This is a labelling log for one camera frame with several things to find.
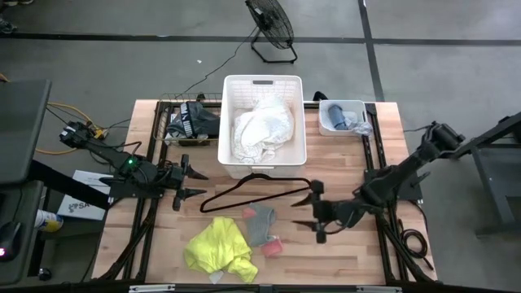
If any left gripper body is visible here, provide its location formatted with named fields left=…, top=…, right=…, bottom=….
left=164, top=154, right=190, bottom=212

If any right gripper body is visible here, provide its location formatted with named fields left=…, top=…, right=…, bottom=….
left=311, top=181, right=357, bottom=244

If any grey and pink knit beanie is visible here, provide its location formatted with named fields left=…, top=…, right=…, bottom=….
left=242, top=202, right=284, bottom=258

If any black underwear white-lettered waistband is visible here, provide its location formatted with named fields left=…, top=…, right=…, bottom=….
left=165, top=100, right=221, bottom=142

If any white cloth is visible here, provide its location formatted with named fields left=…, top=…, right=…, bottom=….
left=231, top=95, right=295, bottom=164

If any black clothes hanger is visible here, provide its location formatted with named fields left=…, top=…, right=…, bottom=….
left=199, top=173, right=314, bottom=214

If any yellow cloth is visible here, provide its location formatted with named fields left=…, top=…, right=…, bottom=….
left=182, top=216, right=260, bottom=284

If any white perforated laundry basket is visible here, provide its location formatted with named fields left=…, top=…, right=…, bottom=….
left=217, top=74, right=308, bottom=180

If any small white plastic bin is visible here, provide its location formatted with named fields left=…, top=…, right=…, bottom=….
left=317, top=99, right=370, bottom=138

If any light grey cloth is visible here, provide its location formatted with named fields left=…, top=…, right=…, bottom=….
left=344, top=112, right=374, bottom=137

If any blue cloth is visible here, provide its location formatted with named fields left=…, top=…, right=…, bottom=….
left=327, top=104, right=347, bottom=131

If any white printed box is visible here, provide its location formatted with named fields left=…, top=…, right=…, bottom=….
left=56, top=169, right=115, bottom=221

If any black rig stand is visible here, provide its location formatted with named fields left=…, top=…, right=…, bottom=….
left=26, top=160, right=113, bottom=211
left=447, top=112, right=521, bottom=237

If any white and blue can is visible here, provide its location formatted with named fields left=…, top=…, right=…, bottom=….
left=34, top=209, right=65, bottom=233

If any dark desk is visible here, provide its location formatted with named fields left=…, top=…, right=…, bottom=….
left=0, top=178, right=46, bottom=286

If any dark grey monitor panel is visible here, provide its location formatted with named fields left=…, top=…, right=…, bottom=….
left=0, top=79, right=53, bottom=186

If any black floor fan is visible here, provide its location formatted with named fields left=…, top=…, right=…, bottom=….
left=244, top=0, right=299, bottom=65

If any black computer mouse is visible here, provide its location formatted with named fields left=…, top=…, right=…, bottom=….
left=0, top=221, right=22, bottom=261

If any wire mesh basket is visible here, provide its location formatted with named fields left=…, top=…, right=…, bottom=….
left=156, top=92, right=223, bottom=147

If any coiled black cable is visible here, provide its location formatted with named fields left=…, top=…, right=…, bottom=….
left=396, top=217, right=435, bottom=272

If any silver metal bracket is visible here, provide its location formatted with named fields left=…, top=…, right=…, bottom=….
left=129, top=284, right=176, bottom=293
left=357, top=285, right=402, bottom=293

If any black metal table frame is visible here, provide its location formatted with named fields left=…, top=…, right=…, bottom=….
left=97, top=99, right=439, bottom=286

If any black fan power cable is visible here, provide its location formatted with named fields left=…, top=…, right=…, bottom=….
left=178, top=26, right=260, bottom=98

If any yellow cable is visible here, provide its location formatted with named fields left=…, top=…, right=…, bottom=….
left=34, top=101, right=109, bottom=156

